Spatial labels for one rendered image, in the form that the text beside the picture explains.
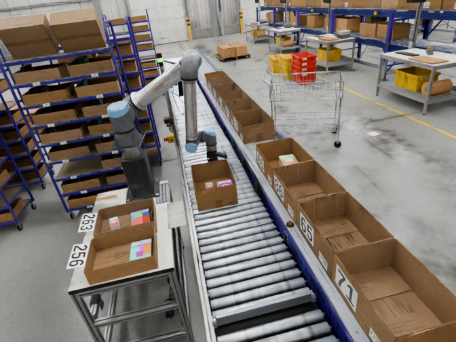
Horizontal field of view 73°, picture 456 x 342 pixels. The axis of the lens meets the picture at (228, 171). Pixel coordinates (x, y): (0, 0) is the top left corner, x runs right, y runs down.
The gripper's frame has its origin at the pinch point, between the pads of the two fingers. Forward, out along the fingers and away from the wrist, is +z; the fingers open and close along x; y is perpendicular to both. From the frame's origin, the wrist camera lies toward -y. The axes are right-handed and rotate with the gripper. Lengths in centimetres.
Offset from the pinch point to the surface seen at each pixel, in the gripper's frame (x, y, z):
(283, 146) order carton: 16, -51, -19
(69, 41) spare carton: -109, 107, -103
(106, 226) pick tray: 38, 86, 4
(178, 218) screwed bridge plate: 46, 37, 5
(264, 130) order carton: -24, -48, -17
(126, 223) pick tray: 40, 73, 4
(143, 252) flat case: 76, 59, 2
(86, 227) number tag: 49, 94, -6
